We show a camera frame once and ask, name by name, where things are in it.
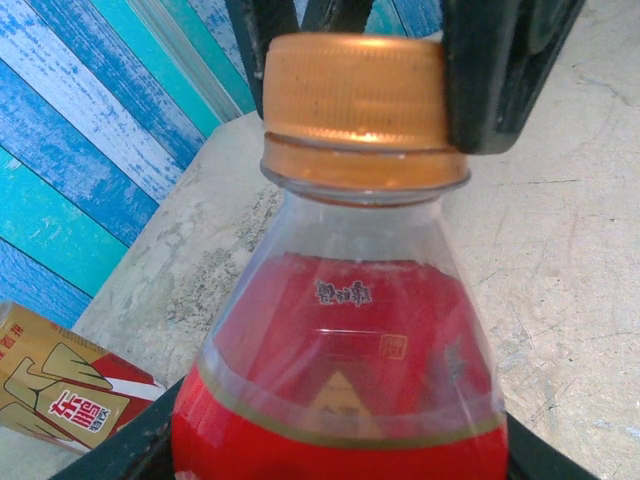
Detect amber drink bottle gold label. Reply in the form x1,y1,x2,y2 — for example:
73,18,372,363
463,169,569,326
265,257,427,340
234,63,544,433
0,299,169,454

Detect orange bottle cap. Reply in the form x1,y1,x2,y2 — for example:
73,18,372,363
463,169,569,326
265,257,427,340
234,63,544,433
262,33,449,149

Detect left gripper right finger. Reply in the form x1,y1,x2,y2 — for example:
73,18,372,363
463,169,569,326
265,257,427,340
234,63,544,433
502,409,566,480

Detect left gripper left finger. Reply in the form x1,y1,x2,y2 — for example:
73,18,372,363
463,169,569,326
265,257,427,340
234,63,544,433
49,374,189,480

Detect aluminium corner post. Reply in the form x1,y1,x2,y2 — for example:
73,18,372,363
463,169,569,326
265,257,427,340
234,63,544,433
127,0,256,121

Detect red label drink bottle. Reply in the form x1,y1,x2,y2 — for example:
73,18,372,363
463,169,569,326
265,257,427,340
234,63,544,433
169,132,511,480

